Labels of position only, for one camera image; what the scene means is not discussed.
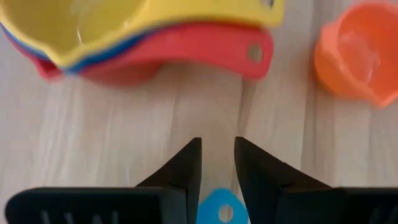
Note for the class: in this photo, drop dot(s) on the blue measuring cup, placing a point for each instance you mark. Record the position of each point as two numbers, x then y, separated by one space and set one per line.
102 56

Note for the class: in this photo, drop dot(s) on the yellow measuring cup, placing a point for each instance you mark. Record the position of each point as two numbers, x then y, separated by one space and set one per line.
102 28

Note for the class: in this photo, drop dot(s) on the teal measuring cup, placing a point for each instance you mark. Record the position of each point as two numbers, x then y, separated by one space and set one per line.
214 202

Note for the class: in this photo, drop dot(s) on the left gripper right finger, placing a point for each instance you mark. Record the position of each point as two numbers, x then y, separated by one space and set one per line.
295 202

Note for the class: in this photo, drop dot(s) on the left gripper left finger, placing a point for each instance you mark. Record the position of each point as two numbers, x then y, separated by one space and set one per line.
124 205

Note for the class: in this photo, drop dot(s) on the red measuring cup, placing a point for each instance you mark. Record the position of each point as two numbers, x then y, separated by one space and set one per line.
199 46

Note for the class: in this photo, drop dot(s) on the orange measuring cup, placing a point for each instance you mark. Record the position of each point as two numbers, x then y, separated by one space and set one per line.
357 56

